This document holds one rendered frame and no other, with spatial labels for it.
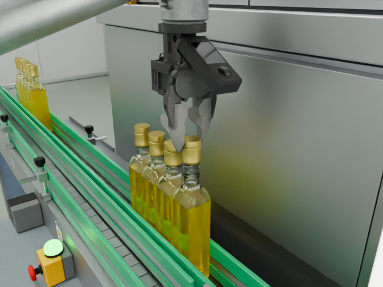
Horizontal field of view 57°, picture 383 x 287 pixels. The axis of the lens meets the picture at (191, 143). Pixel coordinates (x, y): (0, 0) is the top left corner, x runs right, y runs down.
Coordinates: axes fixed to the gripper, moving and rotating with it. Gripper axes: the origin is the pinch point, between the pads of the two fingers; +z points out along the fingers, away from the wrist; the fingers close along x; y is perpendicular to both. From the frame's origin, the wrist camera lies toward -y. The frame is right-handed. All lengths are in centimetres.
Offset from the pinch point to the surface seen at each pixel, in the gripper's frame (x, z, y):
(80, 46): -177, 63, 590
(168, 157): 1.8, 4.2, 5.0
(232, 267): -3.2, 22.9, -8.9
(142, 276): 8.4, 29.9, 5.5
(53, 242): 20.0, 32.4, 30.6
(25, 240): 24, 43, 51
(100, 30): -217, 37, 591
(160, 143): 0.7, 3.3, 9.7
